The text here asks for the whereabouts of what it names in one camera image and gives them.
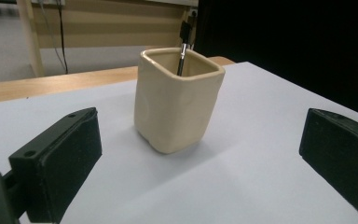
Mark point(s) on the dark curtain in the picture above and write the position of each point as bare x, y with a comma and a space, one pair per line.
292, 40

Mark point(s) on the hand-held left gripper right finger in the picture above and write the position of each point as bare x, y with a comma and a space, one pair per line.
345, 155

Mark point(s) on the small black brush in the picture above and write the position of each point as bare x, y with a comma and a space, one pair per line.
180, 67

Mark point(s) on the cream square ceramic cup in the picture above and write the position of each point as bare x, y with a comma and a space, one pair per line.
174, 112

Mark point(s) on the light wooden bench frame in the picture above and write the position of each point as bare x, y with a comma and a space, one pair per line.
112, 31

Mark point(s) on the white table cover sheet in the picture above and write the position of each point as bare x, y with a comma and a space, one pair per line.
245, 161

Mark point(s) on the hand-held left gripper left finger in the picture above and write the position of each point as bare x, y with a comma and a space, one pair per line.
65, 161

